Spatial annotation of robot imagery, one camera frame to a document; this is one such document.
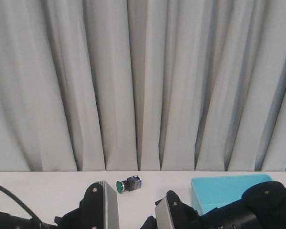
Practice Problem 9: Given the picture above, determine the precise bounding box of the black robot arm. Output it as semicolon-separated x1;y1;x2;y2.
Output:
0;211;82;229
193;181;286;229

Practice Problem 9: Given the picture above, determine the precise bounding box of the light blue plastic box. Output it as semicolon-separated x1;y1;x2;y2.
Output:
191;174;273;215

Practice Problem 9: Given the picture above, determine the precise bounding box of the grey pleated curtain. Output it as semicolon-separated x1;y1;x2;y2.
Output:
0;0;286;171

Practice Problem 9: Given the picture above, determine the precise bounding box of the green push button switch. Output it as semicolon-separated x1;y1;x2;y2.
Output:
116;176;142;194

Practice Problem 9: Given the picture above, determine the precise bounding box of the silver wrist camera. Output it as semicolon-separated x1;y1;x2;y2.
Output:
141;190;202;229

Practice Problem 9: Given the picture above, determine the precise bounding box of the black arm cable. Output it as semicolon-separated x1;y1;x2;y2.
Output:
0;181;58;229

